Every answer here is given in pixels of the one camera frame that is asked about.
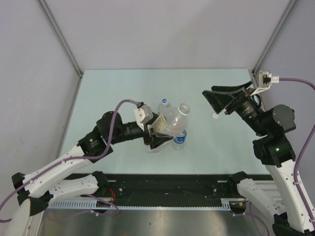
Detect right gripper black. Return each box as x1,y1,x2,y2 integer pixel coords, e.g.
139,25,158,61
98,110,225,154
201,80,267,135

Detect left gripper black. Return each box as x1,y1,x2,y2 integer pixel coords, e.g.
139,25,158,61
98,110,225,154
108,112,173,148

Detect blue label Pocari bottle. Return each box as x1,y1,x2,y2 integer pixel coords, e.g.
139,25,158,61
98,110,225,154
172,129,187,150

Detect white bottle cap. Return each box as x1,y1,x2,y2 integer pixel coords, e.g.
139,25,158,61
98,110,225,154
212,113,219,119

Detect square clear juice bottle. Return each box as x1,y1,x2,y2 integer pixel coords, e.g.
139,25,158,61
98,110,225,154
152,103,190,138

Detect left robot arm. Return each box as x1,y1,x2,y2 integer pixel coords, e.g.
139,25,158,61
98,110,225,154
0,108,173,236

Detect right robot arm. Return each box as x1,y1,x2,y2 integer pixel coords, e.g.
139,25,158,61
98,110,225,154
202,82,315,236

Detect red cap water bottle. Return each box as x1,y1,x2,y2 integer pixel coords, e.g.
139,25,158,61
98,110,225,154
146,141,170,153

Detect green label clear bottle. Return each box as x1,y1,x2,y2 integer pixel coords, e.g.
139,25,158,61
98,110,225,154
157,98,171,115

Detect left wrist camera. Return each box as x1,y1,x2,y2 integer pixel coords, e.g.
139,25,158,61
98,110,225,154
134,104,153,131

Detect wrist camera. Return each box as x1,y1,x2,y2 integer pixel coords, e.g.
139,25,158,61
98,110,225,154
134,104,153,131
251,71,272,96

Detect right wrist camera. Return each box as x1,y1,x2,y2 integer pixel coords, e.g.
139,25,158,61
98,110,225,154
251,71,272,96

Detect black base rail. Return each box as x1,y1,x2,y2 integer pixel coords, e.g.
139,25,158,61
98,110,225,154
66,173,271,207

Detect white cable duct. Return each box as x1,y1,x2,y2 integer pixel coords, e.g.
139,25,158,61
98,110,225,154
48,198,249,211

